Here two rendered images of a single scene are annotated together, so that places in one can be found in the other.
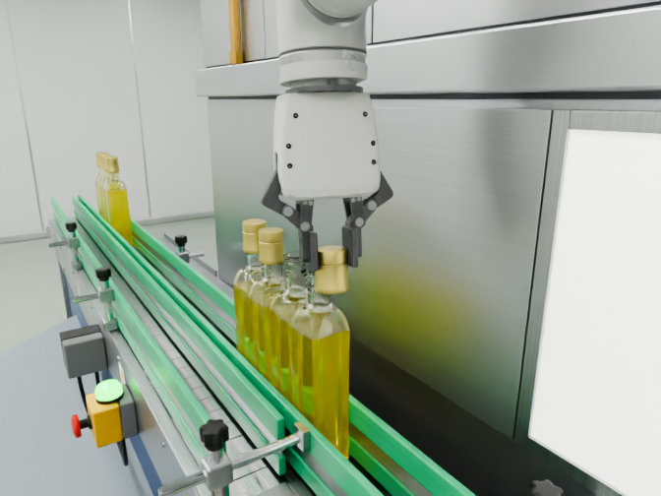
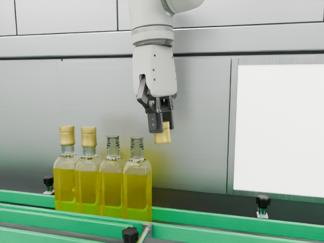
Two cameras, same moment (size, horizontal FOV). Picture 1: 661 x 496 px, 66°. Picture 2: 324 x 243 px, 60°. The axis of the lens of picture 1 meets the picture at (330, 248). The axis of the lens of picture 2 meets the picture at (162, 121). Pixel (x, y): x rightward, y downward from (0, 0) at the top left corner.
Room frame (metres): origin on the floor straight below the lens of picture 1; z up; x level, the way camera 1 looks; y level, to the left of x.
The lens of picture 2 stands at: (0.07, 0.39, 1.44)
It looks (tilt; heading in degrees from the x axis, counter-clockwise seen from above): 8 degrees down; 317
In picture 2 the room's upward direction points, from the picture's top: straight up
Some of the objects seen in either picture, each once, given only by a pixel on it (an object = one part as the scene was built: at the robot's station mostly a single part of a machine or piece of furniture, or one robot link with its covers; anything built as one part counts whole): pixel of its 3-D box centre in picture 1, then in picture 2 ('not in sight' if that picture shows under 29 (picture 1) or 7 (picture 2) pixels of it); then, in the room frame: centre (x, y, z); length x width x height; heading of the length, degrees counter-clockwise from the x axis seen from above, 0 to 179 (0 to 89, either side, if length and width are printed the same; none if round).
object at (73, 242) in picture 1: (64, 247); not in sight; (1.32, 0.72, 1.11); 0.07 x 0.04 x 0.13; 123
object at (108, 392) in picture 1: (108, 390); not in sight; (0.78, 0.39, 1.01); 0.04 x 0.04 x 0.03
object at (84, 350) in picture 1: (84, 350); not in sight; (1.01, 0.55, 0.96); 0.08 x 0.08 x 0.08; 33
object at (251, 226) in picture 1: (255, 235); (67, 134); (0.71, 0.11, 1.31); 0.04 x 0.04 x 0.04
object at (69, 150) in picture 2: (255, 250); (67, 143); (0.71, 0.11, 1.29); 0.03 x 0.03 x 0.05
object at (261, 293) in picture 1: (274, 347); (91, 198); (0.66, 0.08, 1.16); 0.06 x 0.06 x 0.21; 34
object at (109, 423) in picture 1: (110, 416); not in sight; (0.78, 0.39, 0.96); 0.07 x 0.07 x 0.07; 33
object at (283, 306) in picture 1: (297, 364); (114, 200); (0.61, 0.04, 1.16); 0.06 x 0.06 x 0.21; 34
